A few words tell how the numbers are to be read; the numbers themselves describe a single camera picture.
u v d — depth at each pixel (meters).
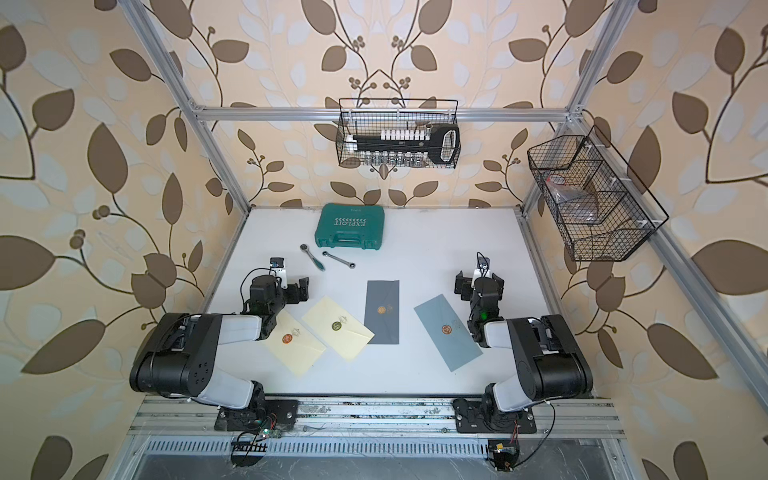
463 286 0.85
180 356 0.45
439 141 0.83
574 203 0.69
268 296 0.74
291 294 0.85
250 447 0.72
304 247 1.08
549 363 0.43
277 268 0.82
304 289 0.88
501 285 0.84
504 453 0.71
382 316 0.93
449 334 0.89
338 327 0.89
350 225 1.09
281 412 0.75
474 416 0.73
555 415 0.70
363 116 0.91
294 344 0.87
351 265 1.05
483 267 0.79
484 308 0.72
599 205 0.73
